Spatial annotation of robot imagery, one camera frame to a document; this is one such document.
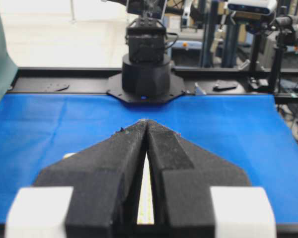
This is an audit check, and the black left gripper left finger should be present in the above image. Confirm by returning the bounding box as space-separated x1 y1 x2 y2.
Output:
5 120 148 238

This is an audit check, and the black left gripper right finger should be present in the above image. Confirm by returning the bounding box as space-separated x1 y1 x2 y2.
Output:
146 119 276 238

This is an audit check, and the yellow checked towel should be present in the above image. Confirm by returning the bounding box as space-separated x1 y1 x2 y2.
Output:
63 151 155 226

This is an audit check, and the blue table cloth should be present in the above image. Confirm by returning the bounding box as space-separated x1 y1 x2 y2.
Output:
0 94 298 223

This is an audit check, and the black table frame rail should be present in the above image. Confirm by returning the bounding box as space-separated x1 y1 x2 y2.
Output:
9 68 298 105

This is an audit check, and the black camera stand pole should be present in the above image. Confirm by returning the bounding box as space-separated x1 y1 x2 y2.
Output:
268 15 298 93

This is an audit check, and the white blue depth camera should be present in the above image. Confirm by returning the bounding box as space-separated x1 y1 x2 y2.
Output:
227 0 277 15

